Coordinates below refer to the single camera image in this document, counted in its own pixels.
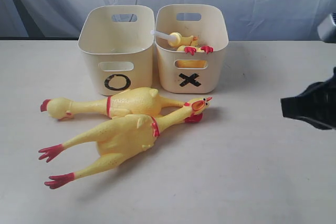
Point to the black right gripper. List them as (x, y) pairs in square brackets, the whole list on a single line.
[(322, 109)]

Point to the headless rubber chicken body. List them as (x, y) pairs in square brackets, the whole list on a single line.
[(192, 50)]

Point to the detached chicken head with tube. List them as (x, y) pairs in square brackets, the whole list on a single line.
[(175, 39)]

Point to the rubber chicken front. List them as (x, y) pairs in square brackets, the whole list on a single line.
[(120, 139)]

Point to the rubber chicken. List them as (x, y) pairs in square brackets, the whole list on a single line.
[(142, 100), (120, 139)]

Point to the cream bin marked X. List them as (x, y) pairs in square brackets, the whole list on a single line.
[(207, 23)]

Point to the rubber chicken lying rear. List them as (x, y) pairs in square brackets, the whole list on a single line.
[(142, 100)]

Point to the cream bin marked O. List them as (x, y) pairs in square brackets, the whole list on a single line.
[(117, 46)]

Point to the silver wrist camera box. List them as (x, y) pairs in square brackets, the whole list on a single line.
[(326, 29)]

